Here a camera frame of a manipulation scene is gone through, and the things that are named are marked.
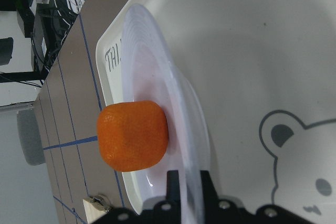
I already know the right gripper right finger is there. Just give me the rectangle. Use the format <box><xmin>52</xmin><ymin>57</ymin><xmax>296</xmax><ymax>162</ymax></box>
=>
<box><xmin>200</xmin><ymin>170</ymin><xmax>310</xmax><ymax>223</ymax></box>

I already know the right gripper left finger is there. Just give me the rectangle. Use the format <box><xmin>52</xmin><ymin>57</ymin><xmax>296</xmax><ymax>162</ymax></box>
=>
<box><xmin>94</xmin><ymin>170</ymin><xmax>181</xmax><ymax>223</ymax></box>

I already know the orange fruit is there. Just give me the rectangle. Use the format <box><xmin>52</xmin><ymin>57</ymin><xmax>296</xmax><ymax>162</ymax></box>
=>
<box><xmin>97</xmin><ymin>101</ymin><xmax>169</xmax><ymax>172</ymax></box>

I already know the white ribbed plate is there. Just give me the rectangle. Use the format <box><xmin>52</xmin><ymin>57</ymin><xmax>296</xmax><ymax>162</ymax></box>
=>
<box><xmin>121</xmin><ymin>4</ymin><xmax>211</xmax><ymax>223</ymax></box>

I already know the cream tray with bear print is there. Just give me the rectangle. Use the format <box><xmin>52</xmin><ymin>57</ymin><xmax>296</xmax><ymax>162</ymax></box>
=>
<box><xmin>96</xmin><ymin>0</ymin><xmax>335</xmax><ymax>223</ymax></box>

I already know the wooden cutting board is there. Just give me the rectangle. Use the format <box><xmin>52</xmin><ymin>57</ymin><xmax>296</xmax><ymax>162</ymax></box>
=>
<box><xmin>82</xmin><ymin>195</ymin><xmax>112</xmax><ymax>223</ymax></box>

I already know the brown paper table cover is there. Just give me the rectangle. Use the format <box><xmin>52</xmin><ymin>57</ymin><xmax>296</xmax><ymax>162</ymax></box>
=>
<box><xmin>34</xmin><ymin>0</ymin><xmax>131</xmax><ymax>223</ymax></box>

